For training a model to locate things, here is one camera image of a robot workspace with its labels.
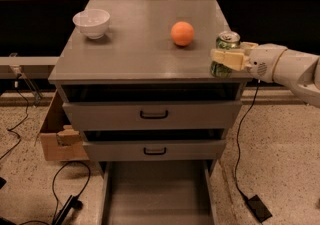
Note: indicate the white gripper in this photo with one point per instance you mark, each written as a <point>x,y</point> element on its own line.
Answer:
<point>265,59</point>

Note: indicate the green soda can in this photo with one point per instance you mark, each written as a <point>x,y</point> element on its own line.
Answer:
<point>226,40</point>

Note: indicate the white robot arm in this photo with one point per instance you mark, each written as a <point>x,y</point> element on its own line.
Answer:
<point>300,73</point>

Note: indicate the grey top drawer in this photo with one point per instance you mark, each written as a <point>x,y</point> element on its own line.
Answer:
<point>101,116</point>

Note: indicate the grey drawer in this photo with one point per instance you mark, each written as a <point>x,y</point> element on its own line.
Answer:
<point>101,116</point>
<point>157,193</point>
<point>154,150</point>

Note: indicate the grey middle drawer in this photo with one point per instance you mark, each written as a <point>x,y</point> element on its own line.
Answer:
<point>154,150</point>

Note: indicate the grey drawer cabinet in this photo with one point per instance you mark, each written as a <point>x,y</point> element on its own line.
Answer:
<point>181,73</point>

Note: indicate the grey bottom drawer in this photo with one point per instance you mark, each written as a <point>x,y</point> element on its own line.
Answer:
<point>157,193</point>

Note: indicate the orange fruit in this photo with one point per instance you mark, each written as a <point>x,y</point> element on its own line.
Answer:
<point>182,33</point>

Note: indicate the white ceramic bowl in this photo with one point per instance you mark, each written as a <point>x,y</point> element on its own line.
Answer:
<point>93,23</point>

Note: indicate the black power adapter right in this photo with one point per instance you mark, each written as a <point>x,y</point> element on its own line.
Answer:
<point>258,209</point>

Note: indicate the cardboard box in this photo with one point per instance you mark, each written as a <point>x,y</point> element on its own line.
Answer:
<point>59,141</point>

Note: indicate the black power strip left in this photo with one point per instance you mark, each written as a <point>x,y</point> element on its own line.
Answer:
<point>72,203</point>

